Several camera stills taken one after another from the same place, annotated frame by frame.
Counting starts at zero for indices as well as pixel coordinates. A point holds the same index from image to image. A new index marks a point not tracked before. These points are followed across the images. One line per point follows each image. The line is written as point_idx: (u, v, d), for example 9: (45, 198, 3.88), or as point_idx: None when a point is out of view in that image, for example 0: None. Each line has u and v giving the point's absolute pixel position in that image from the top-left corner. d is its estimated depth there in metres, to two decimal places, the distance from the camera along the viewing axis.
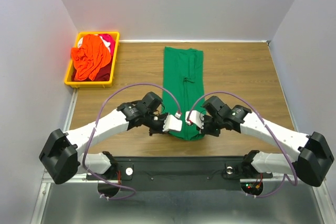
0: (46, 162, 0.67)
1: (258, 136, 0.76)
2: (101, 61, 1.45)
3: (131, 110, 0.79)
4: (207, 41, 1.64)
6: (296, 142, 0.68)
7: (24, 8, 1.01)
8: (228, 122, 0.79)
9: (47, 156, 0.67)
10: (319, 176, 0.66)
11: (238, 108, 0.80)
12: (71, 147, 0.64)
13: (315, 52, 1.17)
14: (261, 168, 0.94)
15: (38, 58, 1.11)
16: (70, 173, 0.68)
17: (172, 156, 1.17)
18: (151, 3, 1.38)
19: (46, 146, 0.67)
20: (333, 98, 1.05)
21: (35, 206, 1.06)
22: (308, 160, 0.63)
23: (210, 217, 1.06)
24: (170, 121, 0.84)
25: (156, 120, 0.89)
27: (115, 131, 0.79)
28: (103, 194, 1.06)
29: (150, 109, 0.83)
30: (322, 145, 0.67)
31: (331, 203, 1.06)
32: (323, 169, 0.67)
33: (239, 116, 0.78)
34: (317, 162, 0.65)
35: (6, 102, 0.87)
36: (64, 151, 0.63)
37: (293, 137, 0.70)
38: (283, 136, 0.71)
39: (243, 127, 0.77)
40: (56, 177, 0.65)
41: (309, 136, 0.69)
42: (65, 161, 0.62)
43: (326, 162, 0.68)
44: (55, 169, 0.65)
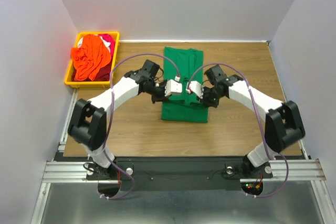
0: (76, 133, 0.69)
1: (241, 100, 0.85)
2: (101, 61, 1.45)
3: (137, 75, 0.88)
4: (207, 41, 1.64)
6: (268, 104, 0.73)
7: (25, 8, 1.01)
8: (220, 87, 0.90)
9: (76, 126, 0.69)
10: (282, 140, 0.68)
11: (233, 76, 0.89)
12: (99, 109, 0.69)
13: (314, 52, 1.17)
14: (255, 159, 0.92)
15: (38, 58, 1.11)
16: (101, 138, 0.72)
17: (171, 157, 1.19)
18: (152, 3, 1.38)
19: (73, 118, 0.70)
20: (333, 98, 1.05)
21: (35, 206, 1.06)
22: (273, 117, 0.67)
23: (211, 217, 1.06)
24: (171, 85, 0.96)
25: (157, 87, 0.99)
27: (128, 95, 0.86)
28: (103, 194, 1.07)
29: (151, 74, 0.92)
30: (292, 113, 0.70)
31: (331, 202, 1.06)
32: (289, 136, 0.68)
33: (230, 82, 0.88)
34: (282, 125, 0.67)
35: (5, 102, 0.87)
36: (95, 113, 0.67)
37: (268, 101, 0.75)
38: (260, 98, 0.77)
39: (232, 91, 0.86)
40: (91, 141, 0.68)
41: (283, 103, 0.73)
42: (98, 120, 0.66)
43: (295, 134, 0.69)
44: (88, 133, 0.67)
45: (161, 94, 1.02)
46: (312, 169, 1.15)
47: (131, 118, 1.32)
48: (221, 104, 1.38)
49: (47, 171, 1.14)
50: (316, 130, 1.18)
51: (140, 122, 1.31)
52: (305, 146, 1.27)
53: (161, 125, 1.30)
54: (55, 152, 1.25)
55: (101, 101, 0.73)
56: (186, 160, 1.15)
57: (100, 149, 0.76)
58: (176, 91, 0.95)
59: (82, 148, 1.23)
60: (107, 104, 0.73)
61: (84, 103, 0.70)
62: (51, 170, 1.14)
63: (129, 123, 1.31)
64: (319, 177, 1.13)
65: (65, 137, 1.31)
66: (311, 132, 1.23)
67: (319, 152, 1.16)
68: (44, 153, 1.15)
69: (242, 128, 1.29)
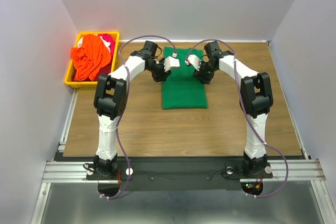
0: (102, 103, 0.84)
1: (227, 71, 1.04)
2: (101, 61, 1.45)
3: (141, 54, 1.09)
4: (207, 41, 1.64)
6: (245, 74, 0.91)
7: (24, 8, 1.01)
8: (213, 59, 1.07)
9: (101, 98, 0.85)
10: (251, 104, 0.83)
11: (226, 52, 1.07)
12: (119, 80, 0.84)
13: (314, 52, 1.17)
14: (250, 149, 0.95)
15: (38, 57, 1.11)
16: (122, 106, 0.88)
17: (172, 158, 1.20)
18: (152, 3, 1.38)
19: (98, 91, 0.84)
20: (333, 98, 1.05)
21: (35, 206, 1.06)
22: (245, 83, 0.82)
23: (210, 217, 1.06)
24: (170, 61, 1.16)
25: (157, 65, 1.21)
27: (138, 71, 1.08)
28: (103, 194, 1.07)
29: (152, 52, 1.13)
30: (264, 82, 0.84)
31: (331, 203, 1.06)
32: (258, 101, 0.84)
33: (221, 55, 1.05)
34: (252, 91, 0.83)
35: (5, 102, 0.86)
36: (117, 84, 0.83)
37: (245, 72, 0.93)
38: (241, 70, 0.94)
39: (222, 63, 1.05)
40: (116, 108, 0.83)
41: (259, 74, 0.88)
42: (122, 89, 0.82)
43: (264, 100, 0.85)
44: (114, 102, 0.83)
45: (161, 71, 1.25)
46: (312, 169, 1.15)
47: (131, 118, 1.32)
48: (221, 104, 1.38)
49: (47, 171, 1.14)
50: (316, 130, 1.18)
51: (140, 122, 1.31)
52: (305, 146, 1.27)
53: (161, 125, 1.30)
54: (55, 152, 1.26)
55: (117, 75, 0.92)
56: (187, 160, 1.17)
57: (114, 126, 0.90)
58: (175, 65, 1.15)
59: (82, 148, 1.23)
60: (124, 76, 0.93)
61: (106, 77, 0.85)
62: (51, 170, 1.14)
63: (129, 123, 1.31)
64: (319, 177, 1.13)
65: (65, 137, 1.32)
66: (311, 132, 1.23)
67: (319, 152, 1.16)
68: (44, 153, 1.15)
69: (242, 128, 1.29)
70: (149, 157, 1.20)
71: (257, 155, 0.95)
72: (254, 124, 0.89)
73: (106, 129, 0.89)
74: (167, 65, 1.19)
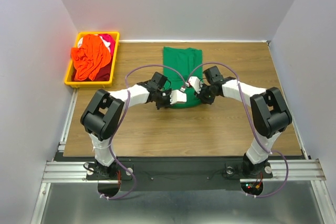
0: (90, 120, 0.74)
1: (233, 96, 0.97)
2: (101, 61, 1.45)
3: (147, 86, 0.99)
4: (207, 41, 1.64)
6: (253, 92, 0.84)
7: (24, 9, 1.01)
8: (216, 86, 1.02)
9: (91, 114, 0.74)
10: (268, 122, 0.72)
11: (227, 78, 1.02)
12: (117, 99, 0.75)
13: (314, 52, 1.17)
14: (253, 156, 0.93)
15: (38, 58, 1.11)
16: (113, 129, 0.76)
17: (172, 157, 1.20)
18: (151, 3, 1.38)
19: (91, 105, 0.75)
20: (333, 98, 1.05)
21: (35, 206, 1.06)
22: (255, 100, 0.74)
23: (211, 217, 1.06)
24: (177, 95, 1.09)
25: (164, 96, 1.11)
27: (138, 100, 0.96)
28: (103, 194, 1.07)
29: (159, 85, 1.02)
30: (275, 97, 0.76)
31: (331, 203, 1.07)
32: (274, 118, 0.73)
33: (223, 81, 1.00)
34: (266, 109, 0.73)
35: (5, 102, 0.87)
36: (113, 102, 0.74)
37: (253, 89, 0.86)
38: (247, 88, 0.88)
39: (224, 88, 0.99)
40: (103, 130, 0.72)
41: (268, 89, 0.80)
42: (116, 109, 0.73)
43: (281, 117, 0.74)
44: (103, 121, 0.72)
45: (166, 101, 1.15)
46: (312, 169, 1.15)
47: (131, 118, 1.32)
48: (221, 104, 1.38)
49: (47, 171, 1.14)
50: (316, 130, 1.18)
51: (140, 122, 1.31)
52: (305, 146, 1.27)
53: (161, 125, 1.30)
54: (55, 152, 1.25)
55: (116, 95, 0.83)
56: (187, 160, 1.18)
57: (106, 144, 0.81)
58: (181, 99, 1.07)
59: (82, 148, 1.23)
60: (124, 97, 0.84)
61: (104, 93, 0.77)
62: (51, 170, 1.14)
63: (129, 123, 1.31)
64: (319, 177, 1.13)
65: (65, 137, 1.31)
66: (310, 132, 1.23)
67: (319, 152, 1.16)
68: (44, 153, 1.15)
69: (242, 128, 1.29)
70: (149, 157, 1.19)
71: (260, 161, 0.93)
72: (265, 141, 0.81)
73: (97, 147, 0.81)
74: (174, 98, 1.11)
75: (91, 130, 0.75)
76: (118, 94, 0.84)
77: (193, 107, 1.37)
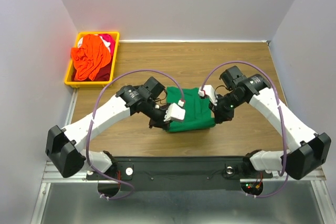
0: (51, 158, 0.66)
1: (265, 113, 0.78)
2: (101, 61, 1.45)
3: (135, 92, 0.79)
4: (207, 41, 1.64)
6: (300, 134, 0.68)
7: (23, 8, 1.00)
8: (243, 88, 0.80)
9: (51, 153, 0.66)
10: (304, 172, 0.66)
11: (256, 78, 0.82)
12: (70, 142, 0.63)
13: (314, 52, 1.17)
14: (256, 163, 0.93)
15: (38, 57, 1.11)
16: (76, 166, 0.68)
17: (172, 156, 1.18)
18: (151, 3, 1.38)
19: (48, 144, 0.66)
20: (333, 98, 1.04)
21: (35, 206, 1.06)
22: (303, 153, 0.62)
23: (211, 216, 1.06)
24: (173, 109, 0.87)
25: (157, 110, 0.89)
27: (116, 119, 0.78)
28: (103, 194, 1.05)
29: (151, 94, 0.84)
30: (324, 147, 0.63)
31: (331, 203, 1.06)
32: (310, 167, 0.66)
33: (252, 85, 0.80)
34: (308, 161, 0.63)
35: (6, 102, 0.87)
36: (63, 147, 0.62)
37: (299, 128, 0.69)
38: (290, 123, 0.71)
39: (257, 100, 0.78)
40: (63, 173, 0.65)
41: (316, 134, 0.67)
42: (66, 157, 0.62)
43: (316, 164, 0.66)
44: (60, 166, 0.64)
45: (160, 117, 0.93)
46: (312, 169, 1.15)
47: (131, 118, 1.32)
48: None
49: (47, 171, 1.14)
50: (315, 131, 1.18)
51: (140, 123, 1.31)
52: None
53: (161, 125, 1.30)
54: None
55: (72, 131, 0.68)
56: (191, 159, 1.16)
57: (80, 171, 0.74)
58: (176, 116, 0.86)
59: None
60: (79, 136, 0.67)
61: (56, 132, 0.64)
62: (51, 170, 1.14)
63: (129, 123, 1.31)
64: (319, 177, 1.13)
65: None
66: None
67: None
68: (44, 153, 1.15)
69: (242, 128, 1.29)
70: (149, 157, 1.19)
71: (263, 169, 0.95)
72: None
73: None
74: (168, 113, 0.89)
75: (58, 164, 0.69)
76: (77, 126, 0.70)
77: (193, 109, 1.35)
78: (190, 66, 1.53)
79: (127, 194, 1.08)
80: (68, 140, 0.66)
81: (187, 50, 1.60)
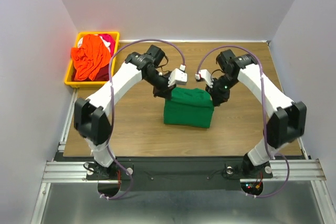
0: (82, 129, 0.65)
1: (250, 87, 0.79)
2: (101, 61, 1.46)
3: (140, 58, 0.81)
4: (207, 41, 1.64)
6: (278, 102, 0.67)
7: (23, 8, 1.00)
8: (232, 65, 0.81)
9: (80, 125, 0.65)
10: (281, 139, 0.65)
11: (246, 57, 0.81)
12: (98, 108, 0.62)
13: (314, 52, 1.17)
14: (254, 157, 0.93)
15: (38, 57, 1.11)
16: (106, 132, 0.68)
17: (172, 156, 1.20)
18: (151, 3, 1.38)
19: (75, 115, 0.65)
20: (333, 98, 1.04)
21: (35, 206, 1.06)
22: (279, 116, 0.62)
23: (211, 216, 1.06)
24: (176, 73, 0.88)
25: (160, 77, 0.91)
27: (130, 85, 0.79)
28: (103, 194, 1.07)
29: (156, 60, 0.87)
30: (300, 115, 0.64)
31: (331, 203, 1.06)
32: (287, 136, 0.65)
33: (241, 63, 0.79)
34: (285, 126, 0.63)
35: (6, 102, 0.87)
36: (93, 114, 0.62)
37: (277, 96, 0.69)
38: (270, 92, 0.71)
39: (243, 75, 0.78)
40: (97, 139, 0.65)
41: (292, 103, 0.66)
42: (99, 121, 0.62)
43: (293, 134, 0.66)
44: (92, 133, 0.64)
45: (164, 86, 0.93)
46: (312, 169, 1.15)
47: (131, 118, 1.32)
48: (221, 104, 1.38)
49: (47, 170, 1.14)
50: (316, 130, 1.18)
51: (140, 122, 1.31)
52: (305, 146, 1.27)
53: (161, 125, 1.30)
54: (55, 152, 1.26)
55: (96, 100, 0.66)
56: (192, 160, 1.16)
57: (103, 145, 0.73)
58: (180, 79, 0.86)
59: (82, 148, 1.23)
60: (106, 100, 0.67)
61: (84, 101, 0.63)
62: (51, 170, 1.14)
63: (129, 123, 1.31)
64: (319, 177, 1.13)
65: (65, 137, 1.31)
66: (311, 132, 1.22)
67: (319, 152, 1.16)
68: (44, 153, 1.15)
69: (242, 128, 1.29)
70: (149, 157, 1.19)
71: (261, 163, 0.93)
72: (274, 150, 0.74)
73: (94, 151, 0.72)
74: (171, 77, 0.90)
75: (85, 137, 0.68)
76: (99, 95, 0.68)
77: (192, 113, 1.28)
78: (190, 66, 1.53)
79: (124, 194, 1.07)
80: (95, 108, 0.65)
81: (187, 50, 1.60)
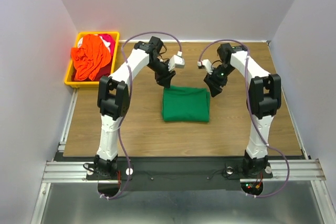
0: (105, 105, 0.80)
1: (238, 67, 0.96)
2: (100, 61, 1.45)
3: (145, 45, 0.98)
4: (207, 41, 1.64)
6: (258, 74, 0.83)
7: (23, 8, 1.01)
8: (225, 51, 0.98)
9: (104, 100, 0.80)
10: (258, 104, 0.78)
11: (238, 46, 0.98)
12: (121, 83, 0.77)
13: (314, 52, 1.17)
14: (250, 149, 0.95)
15: (38, 57, 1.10)
16: (125, 106, 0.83)
17: (172, 156, 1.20)
18: (151, 3, 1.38)
19: (100, 92, 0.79)
20: (333, 98, 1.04)
21: (35, 206, 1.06)
22: (254, 82, 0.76)
23: (210, 217, 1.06)
24: (175, 59, 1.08)
25: (161, 64, 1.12)
27: (142, 66, 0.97)
28: (103, 194, 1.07)
29: (158, 46, 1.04)
30: (274, 84, 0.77)
31: (331, 203, 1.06)
32: (265, 102, 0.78)
33: (234, 49, 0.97)
34: (261, 92, 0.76)
35: (5, 102, 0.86)
36: (117, 87, 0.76)
37: (258, 72, 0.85)
38: (253, 68, 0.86)
39: (234, 57, 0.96)
40: (119, 110, 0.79)
41: (270, 75, 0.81)
42: (123, 93, 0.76)
43: (271, 102, 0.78)
44: (116, 104, 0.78)
45: (164, 71, 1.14)
46: (312, 169, 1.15)
47: (131, 118, 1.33)
48: (221, 104, 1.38)
49: (47, 171, 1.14)
50: (316, 130, 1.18)
51: (140, 122, 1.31)
52: (305, 146, 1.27)
53: (161, 125, 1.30)
54: (55, 152, 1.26)
55: (118, 77, 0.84)
56: (191, 160, 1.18)
57: (116, 125, 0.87)
58: (179, 63, 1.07)
59: (82, 148, 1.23)
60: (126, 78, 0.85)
61: (107, 79, 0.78)
62: (51, 170, 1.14)
63: (129, 123, 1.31)
64: (319, 177, 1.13)
65: (65, 137, 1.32)
66: (311, 132, 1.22)
67: (319, 152, 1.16)
68: (44, 153, 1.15)
69: (242, 128, 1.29)
70: (149, 157, 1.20)
71: (259, 155, 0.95)
72: (259, 124, 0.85)
73: (108, 129, 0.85)
74: (171, 62, 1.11)
75: (107, 111, 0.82)
76: (119, 73, 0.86)
77: (193, 111, 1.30)
78: (190, 66, 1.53)
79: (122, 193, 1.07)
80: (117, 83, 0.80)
81: (187, 50, 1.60)
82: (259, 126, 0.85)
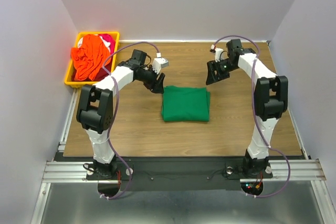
0: (85, 116, 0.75)
1: (245, 69, 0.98)
2: (101, 61, 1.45)
3: (129, 64, 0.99)
4: (207, 40, 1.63)
6: (263, 74, 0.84)
7: (24, 8, 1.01)
8: (234, 54, 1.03)
9: (85, 110, 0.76)
10: (264, 106, 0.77)
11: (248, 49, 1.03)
12: (104, 91, 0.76)
13: (314, 51, 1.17)
14: (252, 149, 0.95)
15: (38, 57, 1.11)
16: (109, 118, 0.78)
17: (172, 156, 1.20)
18: (151, 3, 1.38)
19: (81, 102, 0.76)
20: (333, 97, 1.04)
21: (35, 206, 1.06)
22: (261, 82, 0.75)
23: (210, 217, 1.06)
24: (157, 60, 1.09)
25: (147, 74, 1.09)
27: (126, 82, 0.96)
28: (103, 194, 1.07)
29: (141, 62, 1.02)
30: (281, 86, 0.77)
31: (331, 203, 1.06)
32: (271, 104, 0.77)
33: (243, 52, 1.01)
34: (267, 93, 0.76)
35: (5, 102, 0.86)
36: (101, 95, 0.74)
37: (264, 71, 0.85)
38: (260, 69, 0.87)
39: (243, 61, 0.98)
40: (102, 121, 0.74)
41: (277, 76, 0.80)
42: (107, 100, 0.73)
43: (277, 104, 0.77)
44: (98, 114, 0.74)
45: (153, 78, 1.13)
46: (312, 169, 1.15)
47: (131, 118, 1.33)
48: (221, 104, 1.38)
49: (47, 171, 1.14)
50: (316, 130, 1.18)
51: (140, 122, 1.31)
52: (305, 146, 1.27)
53: (161, 125, 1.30)
54: (55, 152, 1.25)
55: (102, 85, 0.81)
56: (191, 160, 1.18)
57: (104, 137, 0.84)
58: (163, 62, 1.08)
59: (82, 149, 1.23)
60: (111, 86, 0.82)
61: (90, 87, 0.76)
62: (51, 170, 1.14)
63: (129, 123, 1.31)
64: (319, 177, 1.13)
65: (65, 137, 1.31)
66: (311, 132, 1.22)
67: (319, 152, 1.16)
68: (44, 153, 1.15)
69: (242, 128, 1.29)
70: (149, 157, 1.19)
71: (259, 156, 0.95)
72: (262, 126, 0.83)
73: (96, 141, 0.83)
74: (156, 66, 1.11)
75: (88, 125, 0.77)
76: (103, 83, 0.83)
77: (193, 111, 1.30)
78: (190, 66, 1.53)
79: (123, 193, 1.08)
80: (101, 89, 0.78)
81: (187, 50, 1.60)
82: (262, 128, 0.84)
